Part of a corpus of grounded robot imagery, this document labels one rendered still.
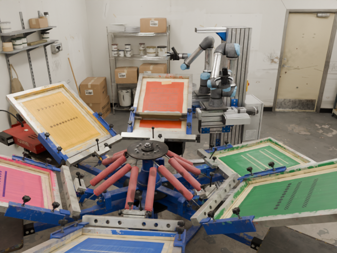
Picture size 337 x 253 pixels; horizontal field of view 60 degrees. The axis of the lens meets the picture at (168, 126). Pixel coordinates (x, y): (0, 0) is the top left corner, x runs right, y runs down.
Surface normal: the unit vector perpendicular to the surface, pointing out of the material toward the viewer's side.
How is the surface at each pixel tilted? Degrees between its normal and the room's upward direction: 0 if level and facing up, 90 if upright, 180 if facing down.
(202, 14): 90
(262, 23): 90
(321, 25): 90
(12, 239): 0
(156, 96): 32
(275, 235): 0
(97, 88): 89
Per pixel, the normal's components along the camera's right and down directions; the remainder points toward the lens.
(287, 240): 0.00, -0.92
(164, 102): -0.06, -0.57
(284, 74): -0.10, 0.39
